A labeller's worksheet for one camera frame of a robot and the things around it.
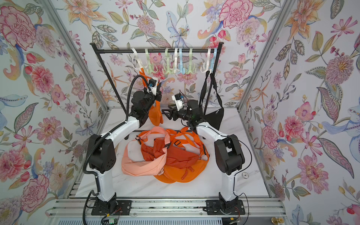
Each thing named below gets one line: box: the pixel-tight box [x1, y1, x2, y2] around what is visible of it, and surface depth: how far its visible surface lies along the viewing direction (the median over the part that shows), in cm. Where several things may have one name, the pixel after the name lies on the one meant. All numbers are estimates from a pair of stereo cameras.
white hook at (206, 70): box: [200, 48, 211, 73], surface depth 74 cm
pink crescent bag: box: [121, 127, 171, 177], surface depth 79 cm
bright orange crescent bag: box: [153, 172, 177, 184], surface depth 84 cm
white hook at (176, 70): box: [169, 47, 180, 74], surface depth 75 cm
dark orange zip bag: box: [140, 137, 200, 169], surface depth 88 cm
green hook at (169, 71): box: [162, 47, 175, 75], surface depth 74 cm
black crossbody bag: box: [199, 70, 225, 131], surface depth 103 cm
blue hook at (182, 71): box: [177, 47, 186, 75], surface depth 74 cm
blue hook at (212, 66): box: [209, 47, 218, 72], surface depth 76 cm
